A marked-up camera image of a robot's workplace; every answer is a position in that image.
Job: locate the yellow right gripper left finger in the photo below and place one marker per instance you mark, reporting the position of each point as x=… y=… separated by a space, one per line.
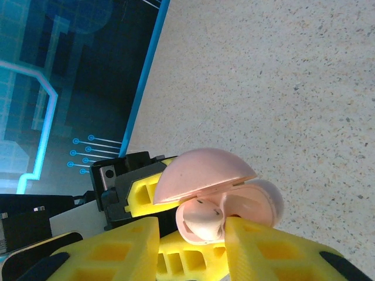
x=140 y=234

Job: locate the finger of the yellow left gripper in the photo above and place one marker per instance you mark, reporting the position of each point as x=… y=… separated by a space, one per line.
x=137 y=209
x=190 y=257

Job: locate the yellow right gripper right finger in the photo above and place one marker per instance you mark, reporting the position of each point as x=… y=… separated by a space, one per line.
x=249 y=243

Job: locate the pink earbud charging case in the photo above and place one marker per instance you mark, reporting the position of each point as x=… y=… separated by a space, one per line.
x=199 y=172

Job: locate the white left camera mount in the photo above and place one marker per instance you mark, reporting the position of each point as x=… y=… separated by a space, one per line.
x=76 y=216

